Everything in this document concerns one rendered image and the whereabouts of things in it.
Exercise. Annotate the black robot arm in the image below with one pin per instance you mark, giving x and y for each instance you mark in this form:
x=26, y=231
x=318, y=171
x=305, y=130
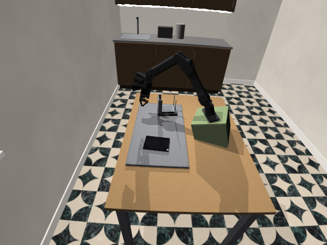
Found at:
x=187, y=66

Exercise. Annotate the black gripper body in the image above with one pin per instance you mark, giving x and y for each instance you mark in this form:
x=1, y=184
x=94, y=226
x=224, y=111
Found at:
x=147, y=95

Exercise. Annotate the white well plate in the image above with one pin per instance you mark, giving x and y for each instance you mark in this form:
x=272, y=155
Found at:
x=167, y=108

